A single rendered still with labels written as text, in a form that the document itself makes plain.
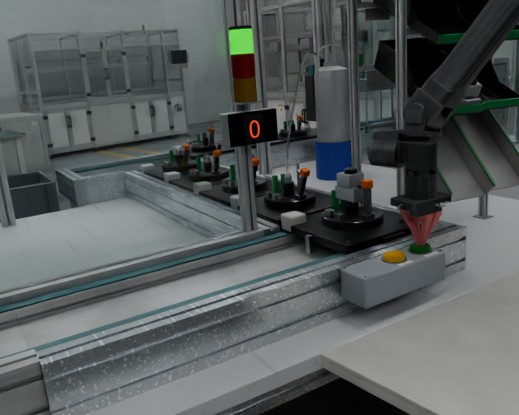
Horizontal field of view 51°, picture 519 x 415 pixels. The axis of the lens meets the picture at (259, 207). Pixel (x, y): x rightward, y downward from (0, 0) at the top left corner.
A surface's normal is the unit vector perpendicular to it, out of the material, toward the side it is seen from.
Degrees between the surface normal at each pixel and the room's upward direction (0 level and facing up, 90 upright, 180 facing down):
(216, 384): 0
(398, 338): 0
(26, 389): 90
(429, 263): 90
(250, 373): 0
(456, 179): 45
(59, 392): 90
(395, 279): 90
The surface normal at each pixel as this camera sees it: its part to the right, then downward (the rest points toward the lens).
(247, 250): 0.52, 0.18
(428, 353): -0.07, -0.96
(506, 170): 0.21, -0.53
